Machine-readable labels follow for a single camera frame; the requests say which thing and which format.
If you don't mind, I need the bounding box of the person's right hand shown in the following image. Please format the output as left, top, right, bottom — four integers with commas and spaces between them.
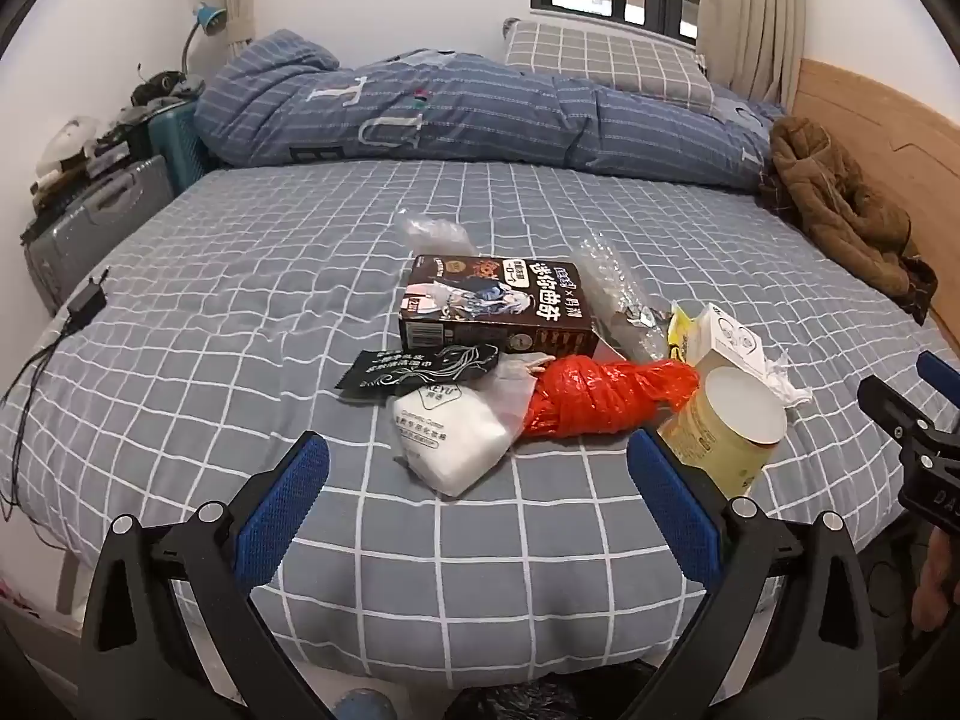
911, 521, 960, 635

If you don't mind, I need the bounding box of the blue desk lamp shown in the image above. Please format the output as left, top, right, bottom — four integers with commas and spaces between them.
180, 2, 228, 80

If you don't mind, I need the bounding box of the blue round object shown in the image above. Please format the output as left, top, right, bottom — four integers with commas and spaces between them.
334, 692, 395, 720

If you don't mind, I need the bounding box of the grey suitcase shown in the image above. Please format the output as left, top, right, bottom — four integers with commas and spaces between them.
22, 154, 177, 316

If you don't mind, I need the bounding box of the clear plastic wrapper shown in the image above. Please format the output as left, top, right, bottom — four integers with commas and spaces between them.
571, 234, 672, 365
607, 300, 672, 361

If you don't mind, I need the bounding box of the crumpled white tissue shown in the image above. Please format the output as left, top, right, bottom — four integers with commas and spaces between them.
761, 356, 813, 407

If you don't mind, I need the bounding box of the blue striped duvet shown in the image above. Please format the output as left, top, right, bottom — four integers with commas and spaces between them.
195, 30, 788, 188

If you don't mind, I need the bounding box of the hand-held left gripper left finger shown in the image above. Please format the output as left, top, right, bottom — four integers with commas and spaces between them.
79, 431, 331, 720

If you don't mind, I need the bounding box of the yellow round can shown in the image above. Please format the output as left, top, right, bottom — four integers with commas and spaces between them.
656, 366, 788, 500

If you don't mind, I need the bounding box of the wide beige curtain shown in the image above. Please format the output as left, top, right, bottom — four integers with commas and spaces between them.
697, 0, 807, 102

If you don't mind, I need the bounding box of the black charger with cable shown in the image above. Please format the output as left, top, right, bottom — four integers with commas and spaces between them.
0, 268, 111, 522

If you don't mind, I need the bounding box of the brown cookie box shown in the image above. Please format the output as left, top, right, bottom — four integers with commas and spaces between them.
400, 255, 601, 361

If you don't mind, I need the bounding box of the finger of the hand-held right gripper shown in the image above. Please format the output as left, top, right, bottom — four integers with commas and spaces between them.
916, 350, 960, 395
857, 375, 960, 466

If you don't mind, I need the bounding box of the orange plastic bag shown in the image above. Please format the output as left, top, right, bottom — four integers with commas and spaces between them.
520, 356, 702, 440

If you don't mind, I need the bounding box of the grey checked pillow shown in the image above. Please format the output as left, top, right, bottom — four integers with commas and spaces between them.
502, 19, 715, 110

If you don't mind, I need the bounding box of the clear plastic bag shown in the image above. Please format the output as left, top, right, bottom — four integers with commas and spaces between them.
396, 210, 477, 256

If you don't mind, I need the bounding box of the yellow snack wrapper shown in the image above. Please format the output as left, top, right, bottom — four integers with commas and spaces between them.
664, 302, 702, 368

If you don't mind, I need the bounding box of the teal storage crate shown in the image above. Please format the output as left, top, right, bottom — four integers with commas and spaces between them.
146, 94, 211, 192

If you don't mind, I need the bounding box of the wooden headboard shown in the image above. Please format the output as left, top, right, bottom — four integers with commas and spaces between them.
791, 58, 960, 361

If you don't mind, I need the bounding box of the black printed sachet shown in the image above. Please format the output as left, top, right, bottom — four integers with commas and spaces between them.
334, 343, 502, 404

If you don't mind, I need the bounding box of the white earphone box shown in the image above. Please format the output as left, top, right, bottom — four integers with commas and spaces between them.
686, 304, 767, 383

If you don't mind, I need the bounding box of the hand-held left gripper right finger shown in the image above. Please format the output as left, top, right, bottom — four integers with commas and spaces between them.
626, 427, 882, 720

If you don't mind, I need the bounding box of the white rounded object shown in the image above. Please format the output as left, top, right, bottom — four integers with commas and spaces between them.
37, 116, 102, 177

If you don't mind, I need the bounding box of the brown jacket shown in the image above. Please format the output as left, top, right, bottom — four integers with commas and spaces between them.
757, 116, 938, 325

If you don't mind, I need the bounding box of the dark clutter pile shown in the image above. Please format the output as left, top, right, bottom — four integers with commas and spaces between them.
131, 67, 205, 107

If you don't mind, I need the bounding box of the white cotton pad pack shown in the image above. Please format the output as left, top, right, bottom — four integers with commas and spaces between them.
390, 360, 545, 497

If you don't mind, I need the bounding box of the grey checked bed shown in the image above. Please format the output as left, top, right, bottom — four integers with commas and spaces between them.
0, 157, 960, 691

